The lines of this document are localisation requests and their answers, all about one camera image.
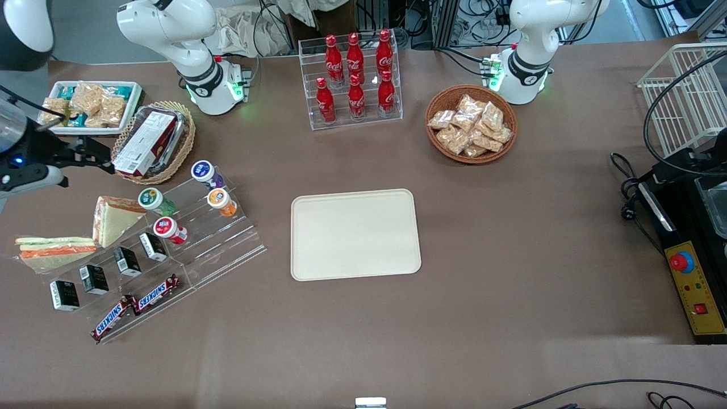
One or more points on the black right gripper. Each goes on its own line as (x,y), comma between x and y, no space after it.
(38,149)

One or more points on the green gum bottle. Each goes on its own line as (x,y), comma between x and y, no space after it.
(152,200)

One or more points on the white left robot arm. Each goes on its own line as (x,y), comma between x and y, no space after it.
(534,57)

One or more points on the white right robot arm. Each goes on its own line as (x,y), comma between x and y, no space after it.
(170,34)

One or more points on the red gum bottle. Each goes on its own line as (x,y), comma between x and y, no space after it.
(168,229)

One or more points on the purple gum bottle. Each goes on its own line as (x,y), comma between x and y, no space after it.
(205,173)

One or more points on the orange gum bottle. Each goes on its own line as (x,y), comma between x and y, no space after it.
(220,201)

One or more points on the beige rectangular tray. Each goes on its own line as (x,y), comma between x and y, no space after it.
(355,234)

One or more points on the clear bag of crackers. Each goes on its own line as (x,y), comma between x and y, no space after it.
(111,111)
(54,109)
(87,96)

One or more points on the red and white carton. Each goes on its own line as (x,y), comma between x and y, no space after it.
(145,143)

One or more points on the white rectangular bin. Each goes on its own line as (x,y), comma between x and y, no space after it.
(133,105)

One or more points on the triangular wrapped sandwich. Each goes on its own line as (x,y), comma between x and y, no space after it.
(113,221)

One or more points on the oval wicker basket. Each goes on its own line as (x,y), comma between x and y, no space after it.
(184,147)

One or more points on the black plastic food container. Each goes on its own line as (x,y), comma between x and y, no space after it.
(180,122)

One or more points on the flat wrapped sandwich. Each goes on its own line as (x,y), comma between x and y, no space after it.
(54,253)

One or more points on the small black box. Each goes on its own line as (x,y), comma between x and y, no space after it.
(64,295)
(153,247)
(127,262)
(93,279)

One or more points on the snickers bar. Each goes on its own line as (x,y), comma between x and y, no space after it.
(157,294)
(111,318)

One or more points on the clear acrylic stepped stand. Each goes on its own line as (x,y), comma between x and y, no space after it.
(221,244)

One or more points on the crumpled beige paper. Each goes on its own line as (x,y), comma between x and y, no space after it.
(238,31)

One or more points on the red cola bottle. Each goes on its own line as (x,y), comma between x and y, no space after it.
(325,103)
(334,59)
(356,100)
(384,54)
(387,95)
(355,57)

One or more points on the clear acrylic bottle rack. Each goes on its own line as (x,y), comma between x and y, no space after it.
(392,113)

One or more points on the round wicker basket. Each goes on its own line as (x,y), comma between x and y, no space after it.
(440,150)

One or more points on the clear snack pack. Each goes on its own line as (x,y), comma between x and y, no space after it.
(475,151)
(453,139)
(441,119)
(487,143)
(470,105)
(492,115)

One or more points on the black device block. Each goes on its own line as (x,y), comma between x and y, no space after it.
(687,162)

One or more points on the black and yellow control box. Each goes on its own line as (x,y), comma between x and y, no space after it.
(696,284)

